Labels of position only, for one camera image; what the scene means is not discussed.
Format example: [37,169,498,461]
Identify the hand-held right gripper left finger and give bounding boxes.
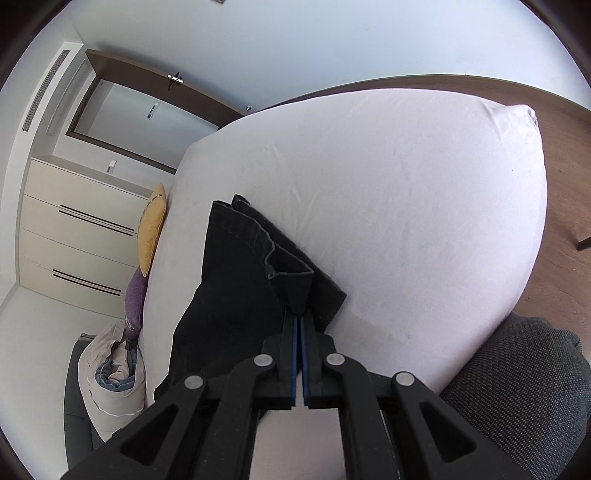
[60,314,299,480]

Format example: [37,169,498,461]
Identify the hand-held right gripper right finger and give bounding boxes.
[300,316,533,480]

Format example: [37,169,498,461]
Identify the black denim pants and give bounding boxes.
[154,194,348,402]

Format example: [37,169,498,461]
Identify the purple pillow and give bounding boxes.
[124,268,149,342]

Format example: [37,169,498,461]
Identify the bed with white sheet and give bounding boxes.
[139,88,548,480]

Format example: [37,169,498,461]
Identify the rolled grey duvet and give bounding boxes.
[78,320,147,441]

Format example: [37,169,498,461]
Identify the yellow pillow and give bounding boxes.
[137,182,168,278]

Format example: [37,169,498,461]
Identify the dark grey headboard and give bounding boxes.
[64,335,107,469]

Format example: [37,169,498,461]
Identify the cream wardrobe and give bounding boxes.
[17,157,153,319]

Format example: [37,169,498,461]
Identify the brown wooden door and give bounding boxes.
[85,50,247,130]

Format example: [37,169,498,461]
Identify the white air vent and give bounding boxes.
[21,48,71,132]

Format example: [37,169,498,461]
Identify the brown door frame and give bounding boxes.
[66,76,178,175]

